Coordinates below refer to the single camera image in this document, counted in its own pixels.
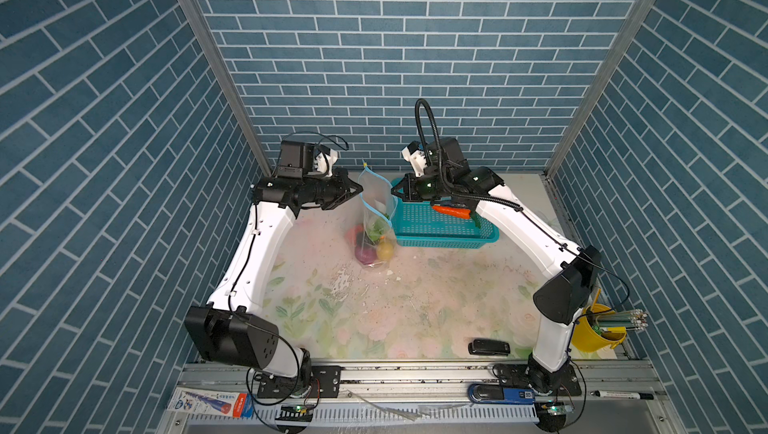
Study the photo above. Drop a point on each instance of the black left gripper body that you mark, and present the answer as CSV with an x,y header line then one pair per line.
x,y
327,191

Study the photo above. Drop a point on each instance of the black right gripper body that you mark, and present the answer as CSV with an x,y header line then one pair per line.
x,y
427,187

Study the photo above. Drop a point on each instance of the orange carrot toy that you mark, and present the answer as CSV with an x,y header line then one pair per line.
x,y
456,212

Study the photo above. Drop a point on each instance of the teal plastic basket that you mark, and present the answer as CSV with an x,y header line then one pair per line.
x,y
416,224

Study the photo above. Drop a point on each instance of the green leafy vegetable toy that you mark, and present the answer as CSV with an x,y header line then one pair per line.
x,y
377,229

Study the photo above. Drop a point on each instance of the purple onion toy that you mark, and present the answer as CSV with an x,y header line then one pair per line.
x,y
366,254

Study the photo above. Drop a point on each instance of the clear zip top bag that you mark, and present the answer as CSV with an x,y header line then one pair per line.
x,y
376,201

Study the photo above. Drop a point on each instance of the yellow potato toy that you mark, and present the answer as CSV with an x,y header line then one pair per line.
x,y
385,250

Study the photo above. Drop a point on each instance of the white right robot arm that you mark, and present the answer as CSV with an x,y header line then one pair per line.
x,y
570,272

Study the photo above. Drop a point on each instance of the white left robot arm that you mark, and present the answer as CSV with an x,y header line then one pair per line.
x,y
228,328

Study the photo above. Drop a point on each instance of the black stapler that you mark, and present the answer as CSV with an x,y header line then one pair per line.
x,y
489,347

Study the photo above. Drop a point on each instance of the yellow pencil cup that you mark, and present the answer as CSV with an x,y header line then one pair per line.
x,y
588,337

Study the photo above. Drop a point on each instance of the blue black device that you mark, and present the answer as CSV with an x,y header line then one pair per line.
x,y
498,394

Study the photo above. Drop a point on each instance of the bundle of pencils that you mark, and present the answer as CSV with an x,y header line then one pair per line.
x,y
620,321

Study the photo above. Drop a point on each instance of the red blue printed box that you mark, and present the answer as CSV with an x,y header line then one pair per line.
x,y
234,405

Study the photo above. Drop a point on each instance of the black marker pen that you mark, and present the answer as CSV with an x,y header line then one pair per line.
x,y
626,395

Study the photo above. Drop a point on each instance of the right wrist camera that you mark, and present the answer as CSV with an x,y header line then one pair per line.
x,y
424,160

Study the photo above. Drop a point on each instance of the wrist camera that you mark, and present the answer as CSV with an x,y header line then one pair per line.
x,y
424,160
298,160

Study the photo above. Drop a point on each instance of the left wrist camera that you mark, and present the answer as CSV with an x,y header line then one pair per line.
x,y
298,160

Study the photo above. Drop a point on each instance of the aluminium rail base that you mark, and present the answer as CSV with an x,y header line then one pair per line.
x,y
380,396

